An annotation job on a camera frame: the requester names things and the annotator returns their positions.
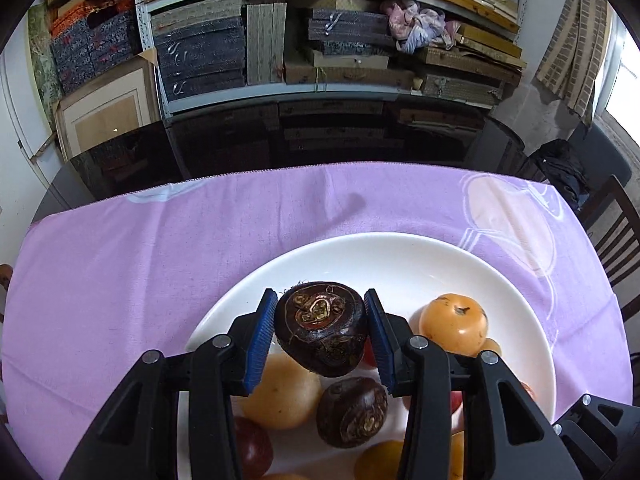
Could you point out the white oval plate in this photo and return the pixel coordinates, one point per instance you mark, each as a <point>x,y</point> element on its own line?
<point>408,272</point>

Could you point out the black bag on chair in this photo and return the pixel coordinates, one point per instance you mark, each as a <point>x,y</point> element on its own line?
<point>559,163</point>

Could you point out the metal storage shelf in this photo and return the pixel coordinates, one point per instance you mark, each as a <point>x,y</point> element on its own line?
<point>215,53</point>

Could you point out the purple printed tablecloth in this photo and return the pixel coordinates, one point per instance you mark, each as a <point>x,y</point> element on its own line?
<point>96,286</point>

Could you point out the dark red plum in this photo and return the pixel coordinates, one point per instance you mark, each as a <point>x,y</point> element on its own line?
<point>254,448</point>

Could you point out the bright window right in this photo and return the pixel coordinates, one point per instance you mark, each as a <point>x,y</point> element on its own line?
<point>619,96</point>

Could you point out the framed picture in carton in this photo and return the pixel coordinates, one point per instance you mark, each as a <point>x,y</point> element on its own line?
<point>118,101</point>

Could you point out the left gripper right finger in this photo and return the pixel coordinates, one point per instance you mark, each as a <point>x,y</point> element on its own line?
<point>506,435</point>

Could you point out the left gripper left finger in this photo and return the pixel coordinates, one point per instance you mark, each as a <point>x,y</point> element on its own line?
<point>135,433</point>

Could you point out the dark wooden chair right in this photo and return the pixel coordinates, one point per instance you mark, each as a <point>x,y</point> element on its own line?
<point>618,247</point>

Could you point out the orange-yellow persimmon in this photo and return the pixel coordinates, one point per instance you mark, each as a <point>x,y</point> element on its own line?
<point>457,323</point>

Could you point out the brown longan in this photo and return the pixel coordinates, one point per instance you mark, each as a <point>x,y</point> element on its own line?
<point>491,345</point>

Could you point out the large dark water chestnut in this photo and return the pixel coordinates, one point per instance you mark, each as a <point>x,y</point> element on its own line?
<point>351,412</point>

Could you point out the large orange mandarin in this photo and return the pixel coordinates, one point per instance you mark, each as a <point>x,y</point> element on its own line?
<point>456,462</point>

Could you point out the pale yellow round fruit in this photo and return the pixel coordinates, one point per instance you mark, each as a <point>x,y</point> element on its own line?
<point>286,397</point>

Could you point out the beige patterned curtain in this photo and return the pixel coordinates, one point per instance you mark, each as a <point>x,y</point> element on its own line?
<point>575,54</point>

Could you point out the pink cloth bundle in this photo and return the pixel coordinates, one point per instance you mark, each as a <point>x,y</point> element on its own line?
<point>414,27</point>

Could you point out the small red tomato back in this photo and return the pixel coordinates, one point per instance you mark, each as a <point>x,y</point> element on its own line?
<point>368,359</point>

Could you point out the wooden chair left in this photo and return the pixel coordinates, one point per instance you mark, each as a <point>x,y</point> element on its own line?
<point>6,272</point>

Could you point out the small orange kumquat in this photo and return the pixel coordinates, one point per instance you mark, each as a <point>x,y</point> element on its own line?
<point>379,462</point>

